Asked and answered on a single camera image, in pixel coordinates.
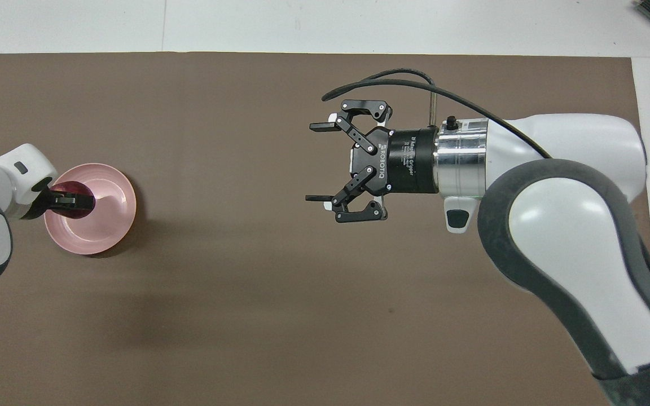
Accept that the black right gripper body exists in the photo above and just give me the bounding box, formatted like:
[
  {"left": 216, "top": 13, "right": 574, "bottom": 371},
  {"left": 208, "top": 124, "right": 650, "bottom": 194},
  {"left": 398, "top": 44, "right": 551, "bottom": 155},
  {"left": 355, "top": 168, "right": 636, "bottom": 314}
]
[{"left": 350, "top": 126, "right": 440, "bottom": 196}]

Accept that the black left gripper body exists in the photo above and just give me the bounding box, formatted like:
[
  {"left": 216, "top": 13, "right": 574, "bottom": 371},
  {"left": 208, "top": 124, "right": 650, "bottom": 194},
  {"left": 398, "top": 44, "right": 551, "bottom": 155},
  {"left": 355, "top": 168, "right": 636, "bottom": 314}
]
[{"left": 21, "top": 177, "right": 55, "bottom": 220}]

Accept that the dark red apple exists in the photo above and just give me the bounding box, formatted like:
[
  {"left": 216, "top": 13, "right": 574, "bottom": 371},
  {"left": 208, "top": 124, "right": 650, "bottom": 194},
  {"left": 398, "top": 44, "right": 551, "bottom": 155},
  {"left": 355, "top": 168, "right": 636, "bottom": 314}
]
[{"left": 50, "top": 180, "right": 96, "bottom": 222}]

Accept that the pink plate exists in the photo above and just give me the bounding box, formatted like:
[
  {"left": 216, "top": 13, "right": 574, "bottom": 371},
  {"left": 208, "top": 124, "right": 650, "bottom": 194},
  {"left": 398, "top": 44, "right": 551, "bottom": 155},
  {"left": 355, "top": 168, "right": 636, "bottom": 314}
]
[{"left": 44, "top": 163, "right": 137, "bottom": 255}]

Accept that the brown table mat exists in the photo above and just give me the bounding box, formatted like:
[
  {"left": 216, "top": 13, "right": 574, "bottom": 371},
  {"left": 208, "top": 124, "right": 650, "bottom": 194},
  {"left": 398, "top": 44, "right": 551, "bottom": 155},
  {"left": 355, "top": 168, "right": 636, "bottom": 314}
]
[{"left": 0, "top": 52, "right": 650, "bottom": 406}]

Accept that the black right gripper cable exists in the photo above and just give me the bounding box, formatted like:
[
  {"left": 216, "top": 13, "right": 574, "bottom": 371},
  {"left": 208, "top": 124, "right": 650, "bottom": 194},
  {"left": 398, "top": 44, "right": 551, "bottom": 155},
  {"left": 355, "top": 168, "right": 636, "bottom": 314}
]
[{"left": 321, "top": 69, "right": 552, "bottom": 160}]

